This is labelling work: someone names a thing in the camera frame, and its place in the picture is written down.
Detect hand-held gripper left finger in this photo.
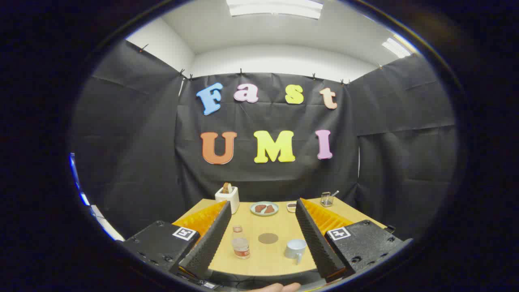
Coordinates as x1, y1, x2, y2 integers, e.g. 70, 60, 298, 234
118, 200, 232, 284

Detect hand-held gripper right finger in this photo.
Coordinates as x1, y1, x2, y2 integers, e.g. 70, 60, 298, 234
295, 198, 414, 283

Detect white cup with handle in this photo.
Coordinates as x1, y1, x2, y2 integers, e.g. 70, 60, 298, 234
284, 238, 307, 264

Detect clear bottle with red label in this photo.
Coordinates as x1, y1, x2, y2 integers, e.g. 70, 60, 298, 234
231, 225, 251, 260

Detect white toaster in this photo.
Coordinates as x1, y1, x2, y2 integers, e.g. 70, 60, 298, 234
214, 187, 240, 215

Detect wooden table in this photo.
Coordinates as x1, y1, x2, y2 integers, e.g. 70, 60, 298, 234
172, 198, 388, 277

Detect pale green plate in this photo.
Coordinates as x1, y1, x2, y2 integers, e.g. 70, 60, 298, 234
250, 201, 279, 216

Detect black backdrop cloth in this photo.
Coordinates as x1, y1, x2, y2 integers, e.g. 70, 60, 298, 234
69, 40, 459, 244

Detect ceiling light panel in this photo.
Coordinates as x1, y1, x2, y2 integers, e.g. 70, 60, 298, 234
226, 0, 324, 19
382, 37, 412, 58

